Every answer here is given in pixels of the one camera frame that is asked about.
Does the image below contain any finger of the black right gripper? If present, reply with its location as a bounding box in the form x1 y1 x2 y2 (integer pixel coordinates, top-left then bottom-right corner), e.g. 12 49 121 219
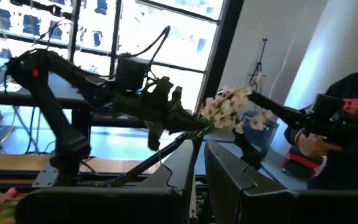
166 105 209 134

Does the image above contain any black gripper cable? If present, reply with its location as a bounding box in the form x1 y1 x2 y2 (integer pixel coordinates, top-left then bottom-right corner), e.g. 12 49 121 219
126 26 171 63

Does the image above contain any black window frame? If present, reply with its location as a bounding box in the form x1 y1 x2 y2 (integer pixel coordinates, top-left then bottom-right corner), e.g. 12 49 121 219
0 0 245 131

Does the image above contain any red and black box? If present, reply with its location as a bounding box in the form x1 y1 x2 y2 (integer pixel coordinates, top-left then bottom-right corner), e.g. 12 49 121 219
280 146 328 180

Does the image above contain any white blossom spray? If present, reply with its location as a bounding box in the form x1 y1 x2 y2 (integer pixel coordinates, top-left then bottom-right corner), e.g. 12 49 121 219
186 85 278 141

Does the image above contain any person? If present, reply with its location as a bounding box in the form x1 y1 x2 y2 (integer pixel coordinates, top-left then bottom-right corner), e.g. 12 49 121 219
284 0 358 190

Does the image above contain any black tripod stand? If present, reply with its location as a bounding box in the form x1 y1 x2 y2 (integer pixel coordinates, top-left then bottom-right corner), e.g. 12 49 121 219
247 37 269 94

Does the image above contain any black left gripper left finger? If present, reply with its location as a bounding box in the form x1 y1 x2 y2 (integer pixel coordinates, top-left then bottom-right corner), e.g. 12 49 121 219
14 139 198 224

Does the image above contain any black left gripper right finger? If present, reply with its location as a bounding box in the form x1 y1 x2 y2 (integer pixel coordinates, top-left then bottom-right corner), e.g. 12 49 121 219
204 139 358 224

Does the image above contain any black aluminium table frame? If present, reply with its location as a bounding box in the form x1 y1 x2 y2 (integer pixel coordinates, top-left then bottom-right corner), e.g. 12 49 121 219
0 167 204 191

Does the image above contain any person's hand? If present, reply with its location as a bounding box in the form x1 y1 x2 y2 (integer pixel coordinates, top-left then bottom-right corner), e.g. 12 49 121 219
295 130 343 159

